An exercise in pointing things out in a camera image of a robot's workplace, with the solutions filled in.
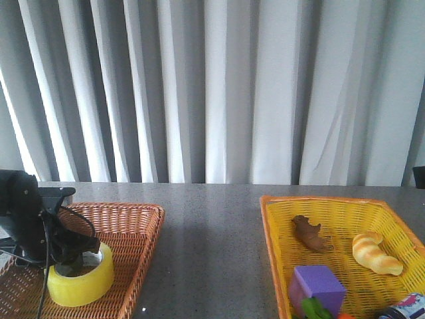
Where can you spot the green toy leaves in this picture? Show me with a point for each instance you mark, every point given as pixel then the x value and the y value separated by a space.
pixel 313 309

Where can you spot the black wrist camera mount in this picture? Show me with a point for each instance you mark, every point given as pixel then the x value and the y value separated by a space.
pixel 53 197

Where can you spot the yellow plastic basket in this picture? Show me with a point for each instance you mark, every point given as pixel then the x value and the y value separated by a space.
pixel 342 219

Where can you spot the brown toy animal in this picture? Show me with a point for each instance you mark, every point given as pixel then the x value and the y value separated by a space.
pixel 309 235

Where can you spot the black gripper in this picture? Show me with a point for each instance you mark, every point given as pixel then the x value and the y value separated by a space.
pixel 419 176
pixel 22 212

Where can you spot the orange toy carrot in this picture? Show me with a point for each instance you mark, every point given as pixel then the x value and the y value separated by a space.
pixel 344 315

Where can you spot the toy croissant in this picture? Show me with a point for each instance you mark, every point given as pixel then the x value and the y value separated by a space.
pixel 367 253

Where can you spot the purple foam cube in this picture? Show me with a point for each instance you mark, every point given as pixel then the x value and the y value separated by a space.
pixel 316 281

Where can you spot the brown wicker basket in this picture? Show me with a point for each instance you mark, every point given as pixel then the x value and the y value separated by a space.
pixel 131 230

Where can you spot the yellow tape roll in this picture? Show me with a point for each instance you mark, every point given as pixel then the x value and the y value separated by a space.
pixel 97 278

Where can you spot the grey pleated curtain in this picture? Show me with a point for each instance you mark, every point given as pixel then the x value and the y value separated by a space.
pixel 260 92

